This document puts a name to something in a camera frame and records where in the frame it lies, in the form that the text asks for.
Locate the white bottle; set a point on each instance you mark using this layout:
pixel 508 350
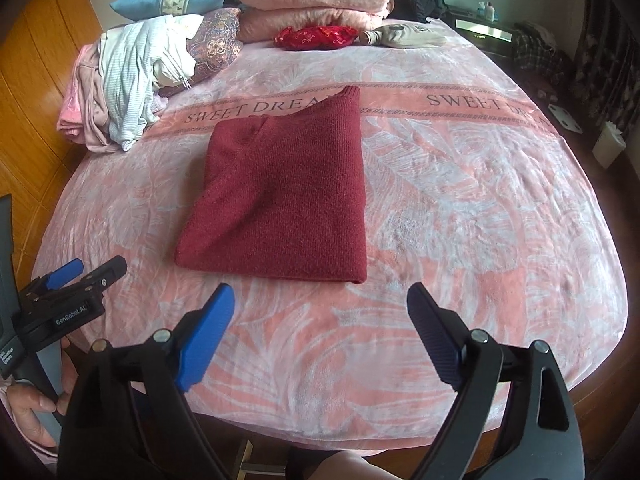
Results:
pixel 490 11

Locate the wooden wardrobe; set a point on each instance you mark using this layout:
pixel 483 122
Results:
pixel 35 85

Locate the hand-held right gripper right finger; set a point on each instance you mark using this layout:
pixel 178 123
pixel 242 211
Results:
pixel 435 332

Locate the floral patterned pillow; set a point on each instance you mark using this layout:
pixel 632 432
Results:
pixel 215 45

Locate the dark red knit sweater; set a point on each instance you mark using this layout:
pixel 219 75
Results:
pixel 285 200

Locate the person's left hand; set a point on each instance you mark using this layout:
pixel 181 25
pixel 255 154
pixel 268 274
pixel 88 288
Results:
pixel 30 405

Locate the red embroidered pouch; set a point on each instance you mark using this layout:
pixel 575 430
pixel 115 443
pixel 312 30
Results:
pixel 315 37

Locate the lavender garment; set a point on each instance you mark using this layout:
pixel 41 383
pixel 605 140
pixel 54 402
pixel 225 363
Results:
pixel 157 102

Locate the white striped garment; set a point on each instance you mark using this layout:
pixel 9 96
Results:
pixel 125 75

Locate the dark side table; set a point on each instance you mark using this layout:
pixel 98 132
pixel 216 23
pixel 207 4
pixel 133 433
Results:
pixel 485 27

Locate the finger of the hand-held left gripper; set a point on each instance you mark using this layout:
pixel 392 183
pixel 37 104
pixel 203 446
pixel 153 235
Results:
pixel 102 272
pixel 62 272

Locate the white bathroom scale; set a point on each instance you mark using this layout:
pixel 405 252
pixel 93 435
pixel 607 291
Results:
pixel 565 117

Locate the pink garment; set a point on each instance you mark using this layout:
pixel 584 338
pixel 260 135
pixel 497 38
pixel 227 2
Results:
pixel 82 110

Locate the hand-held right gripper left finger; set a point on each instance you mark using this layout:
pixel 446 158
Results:
pixel 205 340

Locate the dark patterned cloth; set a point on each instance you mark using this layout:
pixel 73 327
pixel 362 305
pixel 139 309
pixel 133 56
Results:
pixel 605 50

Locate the wooden stool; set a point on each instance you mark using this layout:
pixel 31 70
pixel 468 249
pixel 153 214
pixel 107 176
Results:
pixel 245 460

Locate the light blue pillow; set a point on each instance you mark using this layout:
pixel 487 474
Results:
pixel 170 0

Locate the pink printed blanket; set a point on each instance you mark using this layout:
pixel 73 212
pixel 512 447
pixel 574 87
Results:
pixel 450 210

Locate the grey plaid garment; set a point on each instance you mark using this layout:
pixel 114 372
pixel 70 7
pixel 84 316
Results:
pixel 537 47

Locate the person's leg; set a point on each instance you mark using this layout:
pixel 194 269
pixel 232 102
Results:
pixel 350 466

